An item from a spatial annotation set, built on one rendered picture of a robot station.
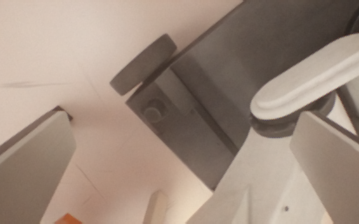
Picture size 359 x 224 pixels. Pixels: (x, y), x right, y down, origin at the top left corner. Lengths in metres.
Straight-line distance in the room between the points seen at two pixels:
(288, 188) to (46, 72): 0.79
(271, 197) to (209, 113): 0.27
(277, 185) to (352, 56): 0.20
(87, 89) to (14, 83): 0.30
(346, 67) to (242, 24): 0.20
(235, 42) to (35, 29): 0.63
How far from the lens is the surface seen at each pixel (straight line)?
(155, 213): 0.89
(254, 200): 0.29
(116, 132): 0.81
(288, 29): 0.47
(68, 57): 0.77
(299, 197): 0.31
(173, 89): 0.45
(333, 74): 0.35
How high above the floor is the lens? 0.61
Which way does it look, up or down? 62 degrees down
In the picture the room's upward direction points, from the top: 165 degrees counter-clockwise
